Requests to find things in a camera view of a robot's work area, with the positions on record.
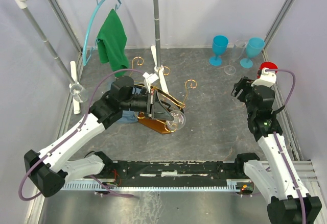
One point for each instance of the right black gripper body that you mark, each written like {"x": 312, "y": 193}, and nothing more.
{"x": 247, "y": 91}

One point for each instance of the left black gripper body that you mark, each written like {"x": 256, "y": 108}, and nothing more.
{"x": 150, "y": 104}

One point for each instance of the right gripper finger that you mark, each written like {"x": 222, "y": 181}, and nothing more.
{"x": 236, "y": 89}
{"x": 244, "y": 81}

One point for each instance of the clear wine glass front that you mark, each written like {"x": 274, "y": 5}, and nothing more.
{"x": 178, "y": 122}

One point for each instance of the clear wine glass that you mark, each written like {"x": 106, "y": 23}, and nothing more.
{"x": 178, "y": 122}
{"x": 78, "y": 92}
{"x": 236, "y": 53}

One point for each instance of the red wine glass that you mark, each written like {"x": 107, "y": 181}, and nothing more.
{"x": 268, "y": 65}

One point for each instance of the blue wine glass back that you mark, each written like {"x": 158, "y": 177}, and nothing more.
{"x": 254, "y": 47}

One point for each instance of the blue wine glass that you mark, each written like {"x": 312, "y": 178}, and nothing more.
{"x": 219, "y": 47}
{"x": 254, "y": 47}

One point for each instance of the blue wine glass front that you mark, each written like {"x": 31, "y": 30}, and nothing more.
{"x": 219, "y": 47}

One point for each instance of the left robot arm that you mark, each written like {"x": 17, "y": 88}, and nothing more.
{"x": 50, "y": 168}

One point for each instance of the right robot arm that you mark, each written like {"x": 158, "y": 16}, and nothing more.
{"x": 287, "y": 198}

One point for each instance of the folded blue cloth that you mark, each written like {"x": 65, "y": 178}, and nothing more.
{"x": 128, "y": 117}

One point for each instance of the green cloth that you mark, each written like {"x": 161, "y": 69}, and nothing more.
{"x": 111, "y": 42}

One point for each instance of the teal clothes hanger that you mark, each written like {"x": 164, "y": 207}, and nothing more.
{"x": 85, "y": 59}

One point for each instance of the gold wire wine glass rack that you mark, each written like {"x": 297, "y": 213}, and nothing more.
{"x": 158, "y": 87}

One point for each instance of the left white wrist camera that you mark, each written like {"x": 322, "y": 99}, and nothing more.
{"x": 149, "y": 79}

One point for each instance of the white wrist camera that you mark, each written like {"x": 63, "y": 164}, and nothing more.
{"x": 149, "y": 79}
{"x": 265, "y": 78}

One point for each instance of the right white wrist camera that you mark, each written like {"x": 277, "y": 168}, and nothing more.
{"x": 265, "y": 78}

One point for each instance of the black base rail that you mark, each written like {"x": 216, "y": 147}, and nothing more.
{"x": 173, "y": 173}

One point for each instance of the white clothes rail frame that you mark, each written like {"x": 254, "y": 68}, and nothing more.
{"x": 155, "y": 49}

